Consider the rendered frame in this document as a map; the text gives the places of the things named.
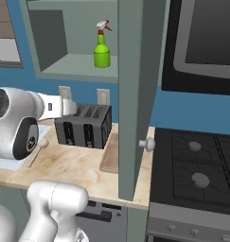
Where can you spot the window with brown blind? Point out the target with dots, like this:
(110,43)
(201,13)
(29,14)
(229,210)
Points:
(6,47)

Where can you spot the grey dishwasher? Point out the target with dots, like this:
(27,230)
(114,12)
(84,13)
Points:
(107,223)

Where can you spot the grey-green wall cabinet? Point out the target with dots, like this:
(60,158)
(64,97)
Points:
(72,38)

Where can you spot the grey-green base cabinet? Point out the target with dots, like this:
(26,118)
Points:
(9,195)

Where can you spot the green spray bottle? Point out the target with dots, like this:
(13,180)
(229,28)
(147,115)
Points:
(102,55)

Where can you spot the white round door knob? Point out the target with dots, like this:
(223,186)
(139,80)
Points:
(148,144)

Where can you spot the pale dish brush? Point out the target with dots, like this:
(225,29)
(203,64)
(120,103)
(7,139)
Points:
(40,147)

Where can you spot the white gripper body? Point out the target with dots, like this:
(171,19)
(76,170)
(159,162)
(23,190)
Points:
(69,107)

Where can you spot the black microwave oven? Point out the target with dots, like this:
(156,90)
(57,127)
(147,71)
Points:
(208,41)

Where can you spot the white wall outlet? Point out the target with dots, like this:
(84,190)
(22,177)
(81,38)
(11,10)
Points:
(103,96)
(65,92)

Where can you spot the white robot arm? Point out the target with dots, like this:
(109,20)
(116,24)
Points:
(15,119)

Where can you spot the grey-green cabinet door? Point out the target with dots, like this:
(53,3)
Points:
(135,94)

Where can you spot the black gas hob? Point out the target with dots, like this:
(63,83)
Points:
(195,170)

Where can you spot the grey stove knob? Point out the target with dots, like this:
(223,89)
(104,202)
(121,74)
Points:
(194,232)
(171,227)
(226,238)

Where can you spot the wooden cutting board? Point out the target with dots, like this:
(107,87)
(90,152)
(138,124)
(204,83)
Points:
(110,156)

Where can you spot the black four-slot toaster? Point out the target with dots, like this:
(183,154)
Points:
(78,130)

